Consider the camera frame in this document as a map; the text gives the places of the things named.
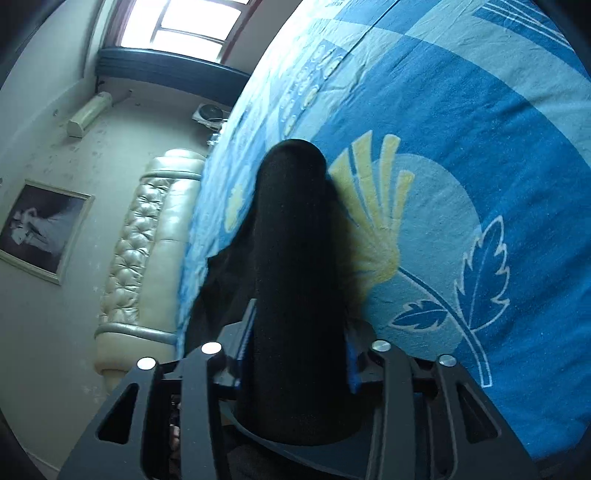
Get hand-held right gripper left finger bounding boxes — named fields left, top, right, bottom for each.
left=58, top=300, right=257, bottom=480

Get framed wall picture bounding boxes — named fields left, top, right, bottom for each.
left=0, top=179, right=96, bottom=286

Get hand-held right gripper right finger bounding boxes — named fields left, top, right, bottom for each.
left=344, top=320, right=541, bottom=480

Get white fan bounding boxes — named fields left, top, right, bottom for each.
left=191, top=104, right=232, bottom=131

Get blue printed bed sheet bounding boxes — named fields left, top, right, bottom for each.
left=175, top=0, right=591, bottom=467

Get white air conditioner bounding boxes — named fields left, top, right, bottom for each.
left=67, top=91, right=114, bottom=138

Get black pants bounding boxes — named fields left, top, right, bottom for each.
left=191, top=138, right=365, bottom=446

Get blue curtain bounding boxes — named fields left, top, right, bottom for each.
left=96, top=45, right=252, bottom=89

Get beige tufted leather headboard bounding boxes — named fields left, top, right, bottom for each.
left=95, top=148, right=207, bottom=393

